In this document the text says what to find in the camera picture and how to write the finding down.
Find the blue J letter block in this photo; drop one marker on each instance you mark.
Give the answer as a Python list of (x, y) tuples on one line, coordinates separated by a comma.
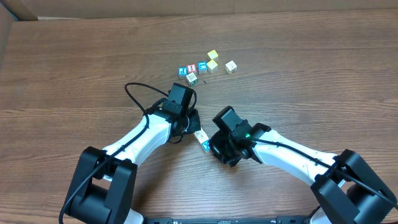
[(202, 67)]

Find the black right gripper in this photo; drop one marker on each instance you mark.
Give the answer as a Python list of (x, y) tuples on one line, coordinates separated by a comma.
[(218, 149)]

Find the brown cardboard wall panel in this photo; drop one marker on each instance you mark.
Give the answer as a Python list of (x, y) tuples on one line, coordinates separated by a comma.
[(34, 9)]

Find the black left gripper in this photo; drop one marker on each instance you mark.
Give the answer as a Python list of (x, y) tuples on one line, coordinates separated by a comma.
[(193, 122)]

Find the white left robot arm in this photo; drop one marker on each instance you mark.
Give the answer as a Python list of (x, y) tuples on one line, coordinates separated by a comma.
[(103, 183)]

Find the blue P letter block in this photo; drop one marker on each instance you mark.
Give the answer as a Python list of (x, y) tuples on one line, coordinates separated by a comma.
[(182, 72)]

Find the wooden block red side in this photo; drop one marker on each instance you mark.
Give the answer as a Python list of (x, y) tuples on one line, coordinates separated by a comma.
[(201, 136)]

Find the yellow block far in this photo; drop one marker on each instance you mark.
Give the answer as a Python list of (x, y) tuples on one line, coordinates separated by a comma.
[(213, 55)]

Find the wooden W block green side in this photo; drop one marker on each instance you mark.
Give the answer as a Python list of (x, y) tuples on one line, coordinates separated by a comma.
[(191, 79)]

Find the blue X letter block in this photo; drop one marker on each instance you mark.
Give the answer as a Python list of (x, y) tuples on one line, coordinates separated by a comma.
[(206, 146)]

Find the red I letter block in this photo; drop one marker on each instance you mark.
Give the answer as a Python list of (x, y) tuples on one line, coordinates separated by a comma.
[(191, 68)]

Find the yellow block near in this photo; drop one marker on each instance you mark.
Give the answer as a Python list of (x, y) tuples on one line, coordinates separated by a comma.
[(212, 66)]

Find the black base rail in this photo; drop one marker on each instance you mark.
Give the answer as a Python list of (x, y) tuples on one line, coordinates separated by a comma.
[(295, 219)]

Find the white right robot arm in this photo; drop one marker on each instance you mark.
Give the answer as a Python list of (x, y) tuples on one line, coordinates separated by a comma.
[(345, 186)]

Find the wooden block yellow side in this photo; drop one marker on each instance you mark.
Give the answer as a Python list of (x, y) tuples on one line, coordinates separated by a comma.
[(230, 67)]

